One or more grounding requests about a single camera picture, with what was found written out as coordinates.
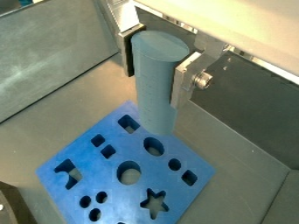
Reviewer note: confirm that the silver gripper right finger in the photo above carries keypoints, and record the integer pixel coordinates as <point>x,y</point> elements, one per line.
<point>190,74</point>

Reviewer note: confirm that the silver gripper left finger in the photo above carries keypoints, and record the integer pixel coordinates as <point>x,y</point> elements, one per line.
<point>126,25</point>

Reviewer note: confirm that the blue-grey oval peg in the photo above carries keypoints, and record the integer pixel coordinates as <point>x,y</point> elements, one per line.
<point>158,52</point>

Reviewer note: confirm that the black object at corner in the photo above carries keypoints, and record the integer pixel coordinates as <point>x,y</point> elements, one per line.
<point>14,209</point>

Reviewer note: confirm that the blue shape sorter board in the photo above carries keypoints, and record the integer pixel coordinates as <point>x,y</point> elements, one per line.
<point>123,176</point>

